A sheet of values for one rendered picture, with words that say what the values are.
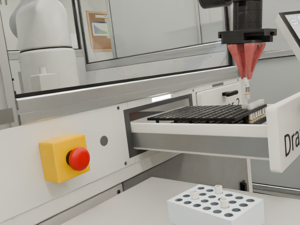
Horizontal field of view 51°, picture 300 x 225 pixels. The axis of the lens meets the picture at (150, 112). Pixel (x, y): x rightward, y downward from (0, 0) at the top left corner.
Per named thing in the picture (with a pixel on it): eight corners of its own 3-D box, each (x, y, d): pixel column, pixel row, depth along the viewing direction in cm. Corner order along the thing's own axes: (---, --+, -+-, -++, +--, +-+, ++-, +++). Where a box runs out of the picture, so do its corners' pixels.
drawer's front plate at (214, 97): (243, 111, 118) (240, 82, 116) (204, 128, 96) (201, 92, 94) (239, 111, 119) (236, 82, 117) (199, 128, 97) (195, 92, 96)
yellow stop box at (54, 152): (93, 171, 58) (88, 133, 57) (60, 185, 53) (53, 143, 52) (76, 168, 62) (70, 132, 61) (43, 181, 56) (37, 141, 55)
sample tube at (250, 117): (255, 124, 69) (253, 103, 69) (252, 125, 69) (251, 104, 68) (249, 124, 70) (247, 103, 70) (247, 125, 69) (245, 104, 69)
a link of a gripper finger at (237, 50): (239, 77, 71) (240, 34, 69) (272, 77, 67) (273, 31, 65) (226, 80, 66) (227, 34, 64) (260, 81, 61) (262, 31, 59)
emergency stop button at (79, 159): (93, 167, 55) (90, 144, 55) (75, 174, 52) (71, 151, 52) (82, 165, 57) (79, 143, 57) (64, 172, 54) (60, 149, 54)
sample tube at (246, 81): (249, 99, 66) (247, 77, 66) (243, 99, 67) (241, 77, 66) (251, 98, 67) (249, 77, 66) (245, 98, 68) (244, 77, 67)
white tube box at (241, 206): (265, 222, 48) (263, 198, 48) (234, 247, 43) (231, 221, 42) (201, 203, 58) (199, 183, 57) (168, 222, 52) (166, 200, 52)
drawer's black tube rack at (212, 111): (268, 130, 75) (266, 103, 74) (237, 150, 62) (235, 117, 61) (189, 128, 89) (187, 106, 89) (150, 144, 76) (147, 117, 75)
